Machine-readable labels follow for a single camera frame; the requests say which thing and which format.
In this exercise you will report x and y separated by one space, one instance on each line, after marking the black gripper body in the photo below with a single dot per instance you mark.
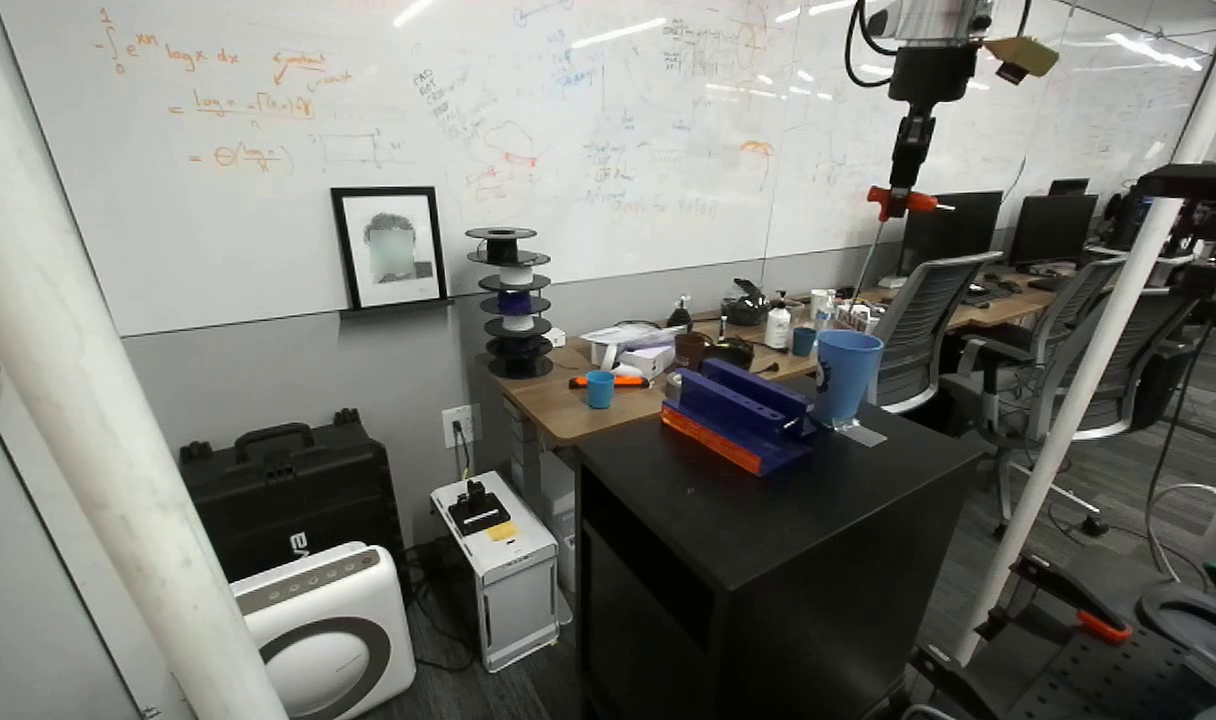
935 74

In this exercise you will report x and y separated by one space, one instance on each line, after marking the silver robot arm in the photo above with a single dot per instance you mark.
935 19

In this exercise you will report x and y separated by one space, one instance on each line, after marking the large blue cup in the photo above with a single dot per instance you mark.
849 375

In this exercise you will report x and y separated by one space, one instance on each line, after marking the small blue cup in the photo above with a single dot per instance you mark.
601 388

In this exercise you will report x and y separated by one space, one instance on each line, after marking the black computer monitor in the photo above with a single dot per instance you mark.
1053 230
956 230

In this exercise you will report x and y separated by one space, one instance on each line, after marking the grey mesh office chair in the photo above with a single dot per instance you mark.
929 312
1074 347

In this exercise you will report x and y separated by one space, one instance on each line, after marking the white bottle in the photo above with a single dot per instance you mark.
779 325

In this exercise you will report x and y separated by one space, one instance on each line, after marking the whiteboard with writing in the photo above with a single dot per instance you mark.
610 122

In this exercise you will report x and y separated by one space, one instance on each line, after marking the blue rack with orange base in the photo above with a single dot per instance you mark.
741 413

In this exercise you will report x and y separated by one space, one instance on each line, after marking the white cardboard box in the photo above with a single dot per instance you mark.
628 347

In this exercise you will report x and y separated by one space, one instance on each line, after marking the black filament spool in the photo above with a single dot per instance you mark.
518 349
502 244

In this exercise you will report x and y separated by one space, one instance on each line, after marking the white blue filament spool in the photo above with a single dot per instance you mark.
518 297

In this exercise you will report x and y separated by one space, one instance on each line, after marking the wooden desk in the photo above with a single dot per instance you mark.
568 406

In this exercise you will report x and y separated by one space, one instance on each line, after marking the black cabinet table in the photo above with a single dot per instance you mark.
771 575

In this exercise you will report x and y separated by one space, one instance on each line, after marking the orange black bar clamp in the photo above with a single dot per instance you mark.
1104 627

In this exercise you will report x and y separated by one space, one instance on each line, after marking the framed portrait drawing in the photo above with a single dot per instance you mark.
391 251

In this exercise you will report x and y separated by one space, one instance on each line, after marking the black device with yellow label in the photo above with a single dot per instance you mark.
476 515

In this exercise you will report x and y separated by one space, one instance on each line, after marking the white box unit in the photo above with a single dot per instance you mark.
508 595

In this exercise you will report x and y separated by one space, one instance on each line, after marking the black hard case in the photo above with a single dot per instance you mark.
289 493

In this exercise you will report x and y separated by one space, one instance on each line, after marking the white air purifier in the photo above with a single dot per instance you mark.
331 627

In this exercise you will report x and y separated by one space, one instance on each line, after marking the tan wrist camera box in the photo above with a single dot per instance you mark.
1025 54

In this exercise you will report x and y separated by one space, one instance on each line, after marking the white frame pole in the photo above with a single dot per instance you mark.
91 443
1089 375

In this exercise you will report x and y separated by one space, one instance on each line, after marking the white wall outlet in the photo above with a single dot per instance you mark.
458 424

